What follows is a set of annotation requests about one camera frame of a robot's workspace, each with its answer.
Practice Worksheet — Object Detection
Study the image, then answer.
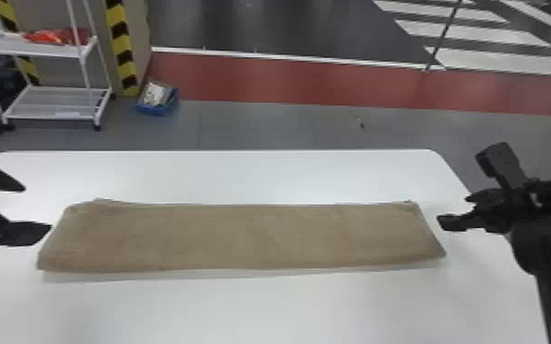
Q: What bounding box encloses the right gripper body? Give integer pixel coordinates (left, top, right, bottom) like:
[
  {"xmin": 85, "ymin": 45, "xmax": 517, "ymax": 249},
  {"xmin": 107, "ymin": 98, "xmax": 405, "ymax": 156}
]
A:
[{"xmin": 478, "ymin": 186, "xmax": 542, "ymax": 235}]

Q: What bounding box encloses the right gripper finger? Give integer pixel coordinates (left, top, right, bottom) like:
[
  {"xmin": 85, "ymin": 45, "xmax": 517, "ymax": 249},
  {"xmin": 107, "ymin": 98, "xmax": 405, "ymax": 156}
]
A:
[
  {"xmin": 436, "ymin": 212, "xmax": 482, "ymax": 233},
  {"xmin": 464, "ymin": 188, "xmax": 511, "ymax": 204}
]

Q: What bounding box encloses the red snack packet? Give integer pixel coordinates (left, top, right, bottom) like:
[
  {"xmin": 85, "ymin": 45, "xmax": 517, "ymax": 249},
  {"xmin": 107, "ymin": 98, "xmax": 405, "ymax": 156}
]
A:
[{"xmin": 23, "ymin": 27, "xmax": 91, "ymax": 48}]

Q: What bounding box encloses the grey pole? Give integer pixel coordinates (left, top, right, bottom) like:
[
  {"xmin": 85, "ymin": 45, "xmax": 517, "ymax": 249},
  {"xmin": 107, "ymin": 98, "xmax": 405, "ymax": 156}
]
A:
[{"xmin": 422, "ymin": 0, "xmax": 464, "ymax": 73}]

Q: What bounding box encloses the blue basket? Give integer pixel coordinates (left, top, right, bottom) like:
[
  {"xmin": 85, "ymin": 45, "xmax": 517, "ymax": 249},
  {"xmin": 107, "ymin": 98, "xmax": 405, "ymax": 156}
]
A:
[{"xmin": 134, "ymin": 80, "xmax": 181, "ymax": 117}]

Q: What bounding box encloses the beige towel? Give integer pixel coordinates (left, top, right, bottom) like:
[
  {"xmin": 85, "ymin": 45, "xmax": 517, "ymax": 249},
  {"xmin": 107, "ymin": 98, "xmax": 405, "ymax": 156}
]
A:
[{"xmin": 36, "ymin": 198, "xmax": 448, "ymax": 274}]

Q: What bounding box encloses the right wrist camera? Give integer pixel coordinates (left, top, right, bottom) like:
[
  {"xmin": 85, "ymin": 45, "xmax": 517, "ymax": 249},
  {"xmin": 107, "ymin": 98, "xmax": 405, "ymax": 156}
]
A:
[{"xmin": 474, "ymin": 141, "xmax": 530, "ymax": 192}]

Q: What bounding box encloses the white wire rack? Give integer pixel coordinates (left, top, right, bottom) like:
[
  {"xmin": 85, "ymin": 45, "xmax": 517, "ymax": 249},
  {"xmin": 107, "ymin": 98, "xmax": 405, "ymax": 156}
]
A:
[{"xmin": 0, "ymin": 0, "xmax": 113, "ymax": 132}]

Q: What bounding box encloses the yellow black striped post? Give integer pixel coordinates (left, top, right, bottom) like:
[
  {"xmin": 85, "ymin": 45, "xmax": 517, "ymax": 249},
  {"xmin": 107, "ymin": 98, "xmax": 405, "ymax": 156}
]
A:
[
  {"xmin": 103, "ymin": 0, "xmax": 141, "ymax": 99},
  {"xmin": 0, "ymin": 0, "xmax": 42, "ymax": 88}
]

